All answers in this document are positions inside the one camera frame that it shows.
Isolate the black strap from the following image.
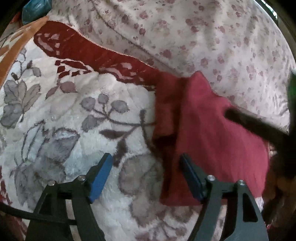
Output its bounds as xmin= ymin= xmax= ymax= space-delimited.
xmin=0 ymin=203 xmax=77 ymax=226

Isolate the rose print quilt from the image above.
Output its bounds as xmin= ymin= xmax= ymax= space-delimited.
xmin=52 ymin=0 xmax=292 ymax=135

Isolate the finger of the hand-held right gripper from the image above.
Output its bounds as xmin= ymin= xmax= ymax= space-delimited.
xmin=223 ymin=108 xmax=289 ymax=142

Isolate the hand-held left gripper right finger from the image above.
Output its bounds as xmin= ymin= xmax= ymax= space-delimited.
xmin=180 ymin=153 xmax=270 ymax=241

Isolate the blue plastic bag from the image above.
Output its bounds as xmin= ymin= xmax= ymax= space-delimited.
xmin=22 ymin=0 xmax=52 ymax=24

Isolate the person's right hand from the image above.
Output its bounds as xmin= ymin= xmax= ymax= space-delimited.
xmin=263 ymin=158 xmax=296 ymax=229

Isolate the dark red sweatshirt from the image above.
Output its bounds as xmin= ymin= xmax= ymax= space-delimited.
xmin=151 ymin=71 xmax=271 ymax=207

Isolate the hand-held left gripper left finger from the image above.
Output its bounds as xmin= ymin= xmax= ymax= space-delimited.
xmin=25 ymin=152 xmax=113 ymax=241

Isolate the white floral fleece blanket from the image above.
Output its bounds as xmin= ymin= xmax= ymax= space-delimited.
xmin=0 ymin=16 xmax=266 ymax=241

